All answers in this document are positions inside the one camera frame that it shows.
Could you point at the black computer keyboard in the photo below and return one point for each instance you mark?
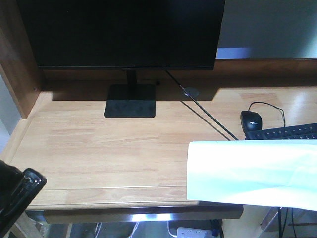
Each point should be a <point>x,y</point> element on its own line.
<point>304,131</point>

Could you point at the black computer monitor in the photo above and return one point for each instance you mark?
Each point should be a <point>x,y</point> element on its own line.
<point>124,34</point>

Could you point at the wooden desk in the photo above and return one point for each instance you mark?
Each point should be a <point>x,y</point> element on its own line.
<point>106,169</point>

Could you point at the white power strip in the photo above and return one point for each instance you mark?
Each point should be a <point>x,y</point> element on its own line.
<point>193,233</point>

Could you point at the black computer mouse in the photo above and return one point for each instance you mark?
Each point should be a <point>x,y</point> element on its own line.
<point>250,121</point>

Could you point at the black orange stapler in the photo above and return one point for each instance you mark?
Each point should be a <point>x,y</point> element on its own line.
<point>17,190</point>

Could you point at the white paper sheet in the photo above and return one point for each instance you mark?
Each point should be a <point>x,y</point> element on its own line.
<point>253,172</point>

